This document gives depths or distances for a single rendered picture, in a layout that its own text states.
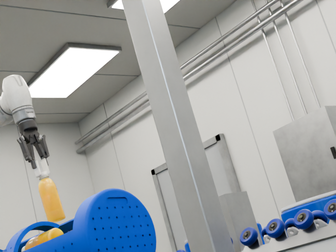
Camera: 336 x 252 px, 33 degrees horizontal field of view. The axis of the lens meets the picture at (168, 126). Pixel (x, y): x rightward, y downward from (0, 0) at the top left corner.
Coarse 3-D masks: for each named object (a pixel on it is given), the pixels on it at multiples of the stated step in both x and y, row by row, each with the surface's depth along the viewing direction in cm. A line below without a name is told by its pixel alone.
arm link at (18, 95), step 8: (8, 80) 231; (16, 80) 232; (8, 88) 230; (16, 88) 230; (24, 88) 232; (8, 96) 230; (16, 96) 229; (24, 96) 230; (0, 104) 236; (8, 104) 231; (16, 104) 229; (24, 104) 230; (8, 112) 236
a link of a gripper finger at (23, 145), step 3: (21, 138) 225; (18, 141) 226; (21, 141) 225; (24, 141) 226; (21, 144) 225; (24, 144) 225; (21, 147) 226; (24, 147) 224; (24, 150) 225; (27, 150) 225; (24, 153) 225; (27, 153) 224; (24, 156) 225; (27, 156) 224; (30, 156) 225; (27, 159) 225
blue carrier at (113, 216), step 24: (120, 192) 177; (96, 216) 166; (120, 216) 173; (144, 216) 180; (24, 240) 219; (48, 240) 174; (72, 240) 165; (96, 240) 163; (120, 240) 169; (144, 240) 176
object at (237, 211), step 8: (240, 192) 145; (224, 200) 140; (232, 200) 141; (240, 200) 144; (248, 200) 146; (224, 208) 140; (232, 208) 140; (240, 208) 142; (248, 208) 145; (224, 216) 140; (232, 216) 139; (240, 216) 141; (248, 216) 143; (232, 224) 138; (240, 224) 140; (248, 224) 142; (256, 224) 145; (232, 232) 138; (240, 232) 139; (232, 240) 138; (240, 248) 136
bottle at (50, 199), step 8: (48, 176) 227; (40, 184) 224; (48, 184) 223; (40, 192) 223; (48, 192) 222; (56, 192) 224; (48, 200) 221; (56, 200) 222; (48, 208) 221; (56, 208) 221; (48, 216) 221; (56, 216) 220; (64, 216) 223
